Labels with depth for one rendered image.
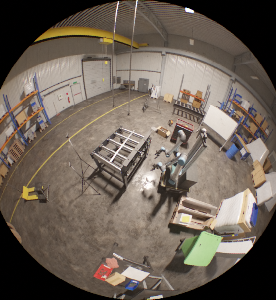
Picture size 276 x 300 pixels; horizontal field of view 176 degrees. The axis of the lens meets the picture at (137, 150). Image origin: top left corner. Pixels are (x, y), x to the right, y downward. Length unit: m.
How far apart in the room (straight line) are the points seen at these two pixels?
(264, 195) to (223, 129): 5.43
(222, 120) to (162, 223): 5.23
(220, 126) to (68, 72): 12.31
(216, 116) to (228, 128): 0.92
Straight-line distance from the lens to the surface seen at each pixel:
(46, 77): 9.84
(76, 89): 10.60
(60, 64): 10.37
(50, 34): 7.07
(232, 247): 3.17
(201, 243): 2.30
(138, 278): 2.31
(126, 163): 1.60
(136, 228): 2.54
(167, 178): 2.56
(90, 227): 2.79
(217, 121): 5.58
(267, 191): 7.95
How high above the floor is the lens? 2.51
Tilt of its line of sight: 49 degrees down
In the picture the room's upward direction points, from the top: 5 degrees clockwise
